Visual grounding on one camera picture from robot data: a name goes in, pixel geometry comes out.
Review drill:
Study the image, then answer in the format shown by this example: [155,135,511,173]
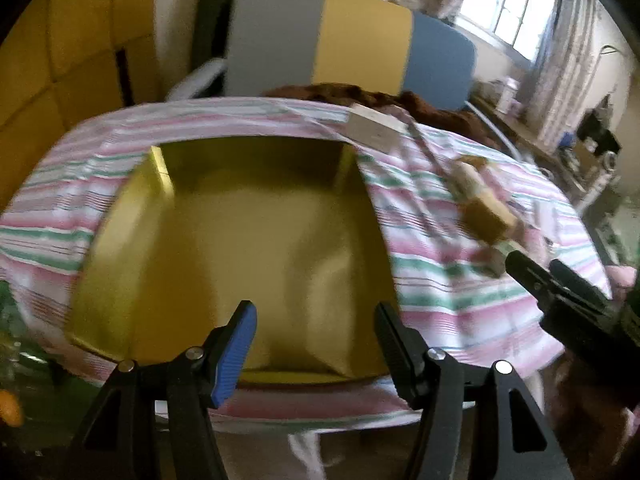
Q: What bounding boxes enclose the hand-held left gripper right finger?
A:
[374,302,576,480]

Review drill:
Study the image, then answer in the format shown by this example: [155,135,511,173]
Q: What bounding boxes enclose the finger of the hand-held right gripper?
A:
[505,250,557,307]
[549,259,614,312]

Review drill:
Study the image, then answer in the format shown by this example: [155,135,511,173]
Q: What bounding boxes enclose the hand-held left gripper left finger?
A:
[65,300,258,480]

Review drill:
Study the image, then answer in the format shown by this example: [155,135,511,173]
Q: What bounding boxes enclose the yellow plush toy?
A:
[461,194,518,242]

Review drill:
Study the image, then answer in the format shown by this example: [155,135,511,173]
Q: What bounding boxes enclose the gold box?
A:
[65,136,401,386]

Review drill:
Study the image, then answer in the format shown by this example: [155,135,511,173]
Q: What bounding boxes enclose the person's right forearm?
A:
[547,355,640,466]

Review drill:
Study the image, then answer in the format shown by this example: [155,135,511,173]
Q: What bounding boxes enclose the pink blanket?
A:
[605,265,640,306]

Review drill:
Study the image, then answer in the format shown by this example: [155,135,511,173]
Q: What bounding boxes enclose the pink green striped cloth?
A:
[0,96,613,426]

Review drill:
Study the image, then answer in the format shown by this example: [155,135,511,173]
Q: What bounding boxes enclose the crumpled yellow cloth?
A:
[452,156,493,177]

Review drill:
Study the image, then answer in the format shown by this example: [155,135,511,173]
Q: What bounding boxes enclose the wooden desk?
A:
[472,90,591,196]

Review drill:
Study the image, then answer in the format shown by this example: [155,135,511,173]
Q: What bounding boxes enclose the black appliance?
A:
[576,95,623,161]

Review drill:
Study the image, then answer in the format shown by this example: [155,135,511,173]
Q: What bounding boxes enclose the patterned curtain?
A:
[525,0,603,146]

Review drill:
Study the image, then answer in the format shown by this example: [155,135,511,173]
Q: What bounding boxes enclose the orange fruit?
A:
[0,389,25,428]

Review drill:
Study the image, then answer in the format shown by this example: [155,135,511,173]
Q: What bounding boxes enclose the window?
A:
[457,0,563,61]

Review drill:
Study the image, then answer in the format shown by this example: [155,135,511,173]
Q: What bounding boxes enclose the black rolled mat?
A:
[191,0,240,73]

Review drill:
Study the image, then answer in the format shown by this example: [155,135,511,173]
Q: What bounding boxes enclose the wooden wardrobe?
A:
[0,0,161,201]

